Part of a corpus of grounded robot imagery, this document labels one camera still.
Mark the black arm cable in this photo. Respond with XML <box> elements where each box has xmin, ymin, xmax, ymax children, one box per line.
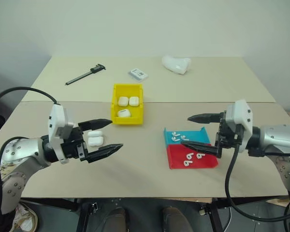
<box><xmin>0</xmin><ymin>87</ymin><xmax>62</xmax><ymax>216</ymax></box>
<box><xmin>225</xmin><ymin>142</ymin><xmax>290</xmax><ymax>222</ymax></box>

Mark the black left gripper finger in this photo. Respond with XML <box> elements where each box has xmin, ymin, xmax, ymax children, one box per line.
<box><xmin>77</xmin><ymin>118</ymin><xmax>113</xmax><ymax>131</ymax></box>
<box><xmin>87</xmin><ymin>144</ymin><xmax>124</xmax><ymax>163</ymax></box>

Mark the white patterned sneaker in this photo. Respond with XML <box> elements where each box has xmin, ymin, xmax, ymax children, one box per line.
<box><xmin>14</xmin><ymin>202</ymin><xmax>39</xmax><ymax>232</ymax></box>

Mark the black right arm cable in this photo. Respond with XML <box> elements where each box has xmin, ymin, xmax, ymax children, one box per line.
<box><xmin>225</xmin><ymin>142</ymin><xmax>290</xmax><ymax>222</ymax></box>

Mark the black table frame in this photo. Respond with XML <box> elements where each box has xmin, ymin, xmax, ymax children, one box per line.
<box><xmin>21</xmin><ymin>197</ymin><xmax>232</xmax><ymax>232</ymax></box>

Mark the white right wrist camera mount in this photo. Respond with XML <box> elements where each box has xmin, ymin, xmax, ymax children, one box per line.
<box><xmin>225</xmin><ymin>99</ymin><xmax>254</xmax><ymax>153</ymax></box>

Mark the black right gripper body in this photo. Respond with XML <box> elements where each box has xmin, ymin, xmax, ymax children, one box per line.
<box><xmin>215</xmin><ymin>111</ymin><xmax>243</xmax><ymax>158</ymax></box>

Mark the small white card box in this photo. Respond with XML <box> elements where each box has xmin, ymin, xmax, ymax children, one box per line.
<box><xmin>129</xmin><ymin>68</ymin><xmax>149</xmax><ymax>82</ymax></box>

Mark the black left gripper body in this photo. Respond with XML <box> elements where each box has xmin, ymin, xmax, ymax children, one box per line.
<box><xmin>59</xmin><ymin>126</ymin><xmax>89</xmax><ymax>162</ymax></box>

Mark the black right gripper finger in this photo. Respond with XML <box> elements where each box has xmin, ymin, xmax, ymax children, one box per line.
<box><xmin>187</xmin><ymin>112</ymin><xmax>223</xmax><ymax>125</ymax></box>
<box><xmin>180</xmin><ymin>142</ymin><xmax>219</xmax><ymax>159</ymax></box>

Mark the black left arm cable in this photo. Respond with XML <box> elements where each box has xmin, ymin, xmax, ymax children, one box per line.
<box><xmin>0</xmin><ymin>87</ymin><xmax>62</xmax><ymax>216</ymax></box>

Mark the black digital caliper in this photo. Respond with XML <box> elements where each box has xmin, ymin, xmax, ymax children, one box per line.
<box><xmin>64</xmin><ymin>63</ymin><xmax>107</xmax><ymax>86</ymax></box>

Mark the blue plastic tray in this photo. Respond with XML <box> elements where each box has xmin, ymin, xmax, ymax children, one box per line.
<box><xmin>163</xmin><ymin>126</ymin><xmax>211</xmax><ymax>146</ymax></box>

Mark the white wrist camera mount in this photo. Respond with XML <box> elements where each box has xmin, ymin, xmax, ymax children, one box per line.
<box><xmin>47</xmin><ymin>103</ymin><xmax>76</xmax><ymax>165</ymax></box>
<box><xmin>225</xmin><ymin>99</ymin><xmax>254</xmax><ymax>153</ymax></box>

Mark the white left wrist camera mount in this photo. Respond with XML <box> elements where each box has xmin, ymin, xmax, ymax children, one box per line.
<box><xmin>47</xmin><ymin>103</ymin><xmax>76</xmax><ymax>165</ymax></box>

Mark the red plastic tray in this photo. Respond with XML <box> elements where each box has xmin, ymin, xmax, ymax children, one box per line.
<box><xmin>166</xmin><ymin>144</ymin><xmax>219</xmax><ymax>169</ymax></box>

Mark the white crumpled plastic bag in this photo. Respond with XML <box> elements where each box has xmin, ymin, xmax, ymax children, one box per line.
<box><xmin>161</xmin><ymin>55</ymin><xmax>192</xmax><ymax>75</ymax></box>

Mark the yellow plastic bin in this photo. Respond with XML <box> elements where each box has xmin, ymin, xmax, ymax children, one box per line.
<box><xmin>110</xmin><ymin>83</ymin><xmax>145</xmax><ymax>127</ymax></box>

